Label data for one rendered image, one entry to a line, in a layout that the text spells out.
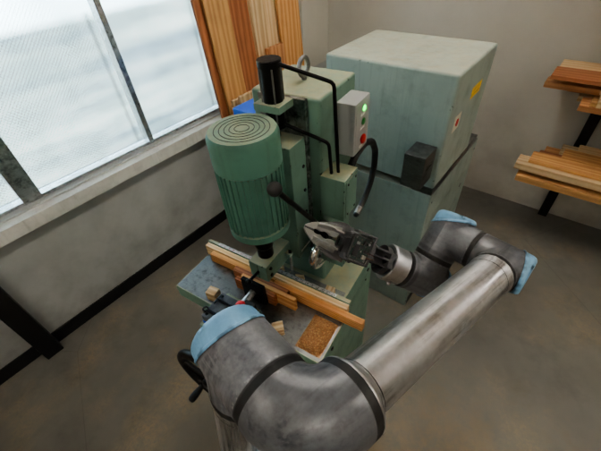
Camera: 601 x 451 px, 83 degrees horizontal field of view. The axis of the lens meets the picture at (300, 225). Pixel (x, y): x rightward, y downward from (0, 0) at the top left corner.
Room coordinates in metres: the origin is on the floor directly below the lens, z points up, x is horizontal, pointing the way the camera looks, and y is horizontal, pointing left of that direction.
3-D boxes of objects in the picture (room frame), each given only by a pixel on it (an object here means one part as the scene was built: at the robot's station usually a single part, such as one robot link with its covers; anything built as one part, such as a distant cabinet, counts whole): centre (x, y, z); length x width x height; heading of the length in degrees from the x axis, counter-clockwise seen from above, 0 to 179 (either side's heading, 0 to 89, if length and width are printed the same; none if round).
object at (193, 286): (0.67, 0.19, 0.87); 0.61 x 0.30 x 0.06; 55
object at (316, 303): (0.73, 0.09, 0.92); 0.62 x 0.02 x 0.04; 55
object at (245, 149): (0.75, 0.12, 1.35); 0.18 x 0.18 x 0.31
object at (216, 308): (0.60, 0.24, 0.99); 0.13 x 0.11 x 0.06; 55
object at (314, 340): (0.55, -0.02, 0.91); 0.12 x 0.09 x 0.03; 145
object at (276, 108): (0.87, 0.04, 1.53); 0.08 x 0.08 x 0.17; 55
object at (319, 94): (0.99, -0.05, 1.16); 0.22 x 0.22 x 0.72; 55
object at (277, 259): (0.77, 0.11, 1.03); 0.14 x 0.07 x 0.09; 145
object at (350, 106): (0.94, -0.18, 1.40); 0.10 x 0.06 x 0.16; 145
